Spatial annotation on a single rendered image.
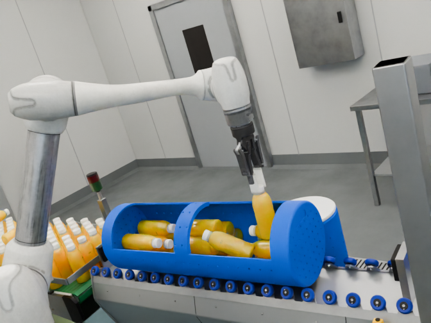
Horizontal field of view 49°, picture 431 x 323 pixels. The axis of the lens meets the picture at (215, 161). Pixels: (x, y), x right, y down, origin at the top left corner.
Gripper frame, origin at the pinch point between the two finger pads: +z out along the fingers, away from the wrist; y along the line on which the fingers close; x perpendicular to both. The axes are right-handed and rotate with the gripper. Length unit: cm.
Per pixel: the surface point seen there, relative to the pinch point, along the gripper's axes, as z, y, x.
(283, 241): 15.6, -11.4, -11.6
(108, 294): 48, -13, 84
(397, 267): 27, -4, -42
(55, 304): 50, -23, 111
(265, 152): 117, 338, 205
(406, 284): 32, -4, -44
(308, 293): 35.4, -10.0, -14.9
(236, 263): 23.7, -13.9, 6.8
